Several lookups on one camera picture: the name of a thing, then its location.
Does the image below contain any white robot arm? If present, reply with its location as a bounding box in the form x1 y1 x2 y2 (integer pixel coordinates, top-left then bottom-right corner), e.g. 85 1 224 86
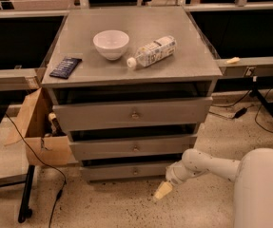
154 148 273 228

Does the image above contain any grey top drawer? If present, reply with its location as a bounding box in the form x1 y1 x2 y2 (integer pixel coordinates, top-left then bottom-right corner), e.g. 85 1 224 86
53 97 212 132

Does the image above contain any grey drawer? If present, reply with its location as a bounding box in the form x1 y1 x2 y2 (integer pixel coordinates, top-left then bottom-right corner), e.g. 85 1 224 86
53 97 212 132
69 134 197 161
81 161 174 181

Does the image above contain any white ceramic bowl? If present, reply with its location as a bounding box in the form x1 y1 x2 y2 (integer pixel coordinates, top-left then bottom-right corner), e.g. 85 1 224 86
93 30 129 61

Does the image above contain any clear plastic bottle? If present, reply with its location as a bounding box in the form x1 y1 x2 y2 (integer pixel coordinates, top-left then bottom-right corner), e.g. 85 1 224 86
127 35 177 68

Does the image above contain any dark blue snack packet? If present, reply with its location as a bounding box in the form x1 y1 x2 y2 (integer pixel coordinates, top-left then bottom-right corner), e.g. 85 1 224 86
49 57 82 79

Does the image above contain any black table leg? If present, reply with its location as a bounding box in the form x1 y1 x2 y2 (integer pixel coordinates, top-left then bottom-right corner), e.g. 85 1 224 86
18 165 35 223

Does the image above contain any grey wall rail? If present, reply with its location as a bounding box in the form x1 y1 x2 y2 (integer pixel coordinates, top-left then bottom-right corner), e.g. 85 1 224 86
216 57 273 78

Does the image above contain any grey middle drawer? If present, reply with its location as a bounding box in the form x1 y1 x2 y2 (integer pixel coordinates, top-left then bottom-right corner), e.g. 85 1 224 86
69 134 197 161

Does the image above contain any black floor cable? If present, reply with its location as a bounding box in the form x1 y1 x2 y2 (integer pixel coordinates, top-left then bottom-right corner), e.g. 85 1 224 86
4 113 68 228

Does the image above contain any grey drawer cabinet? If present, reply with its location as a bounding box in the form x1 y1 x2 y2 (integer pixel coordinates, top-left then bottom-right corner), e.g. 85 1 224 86
42 7 221 168

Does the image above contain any grey bottom drawer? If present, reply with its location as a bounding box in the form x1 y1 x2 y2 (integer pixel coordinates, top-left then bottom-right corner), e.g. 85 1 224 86
81 161 174 181

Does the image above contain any black stand leg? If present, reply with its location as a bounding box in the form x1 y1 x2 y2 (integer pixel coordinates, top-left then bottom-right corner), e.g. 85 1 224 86
250 76 273 118

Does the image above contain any brown cardboard box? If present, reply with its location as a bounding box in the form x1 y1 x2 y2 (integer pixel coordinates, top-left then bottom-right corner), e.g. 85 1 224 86
5 88 72 166

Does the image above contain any black power adapter cable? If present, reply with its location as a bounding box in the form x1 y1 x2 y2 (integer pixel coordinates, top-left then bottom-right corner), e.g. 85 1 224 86
207 90 254 121

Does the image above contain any small yellow foam piece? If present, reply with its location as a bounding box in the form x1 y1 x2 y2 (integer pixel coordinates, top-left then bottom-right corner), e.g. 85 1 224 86
225 57 240 65

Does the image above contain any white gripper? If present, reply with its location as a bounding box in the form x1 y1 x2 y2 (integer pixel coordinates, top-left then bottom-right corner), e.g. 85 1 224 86
153 161 193 201

